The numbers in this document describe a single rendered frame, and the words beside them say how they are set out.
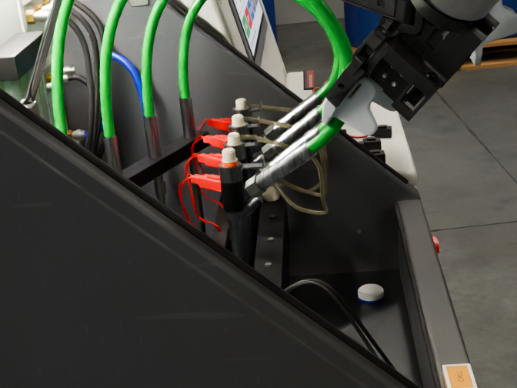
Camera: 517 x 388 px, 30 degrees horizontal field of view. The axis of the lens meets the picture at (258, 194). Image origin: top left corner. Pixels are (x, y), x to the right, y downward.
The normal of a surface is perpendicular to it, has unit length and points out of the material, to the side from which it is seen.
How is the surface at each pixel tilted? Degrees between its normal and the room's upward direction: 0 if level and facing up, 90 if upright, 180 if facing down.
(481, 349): 0
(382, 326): 0
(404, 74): 103
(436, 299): 0
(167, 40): 90
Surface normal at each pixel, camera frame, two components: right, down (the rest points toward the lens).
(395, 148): -0.09, -0.93
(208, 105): -0.04, 0.36
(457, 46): -0.58, 0.54
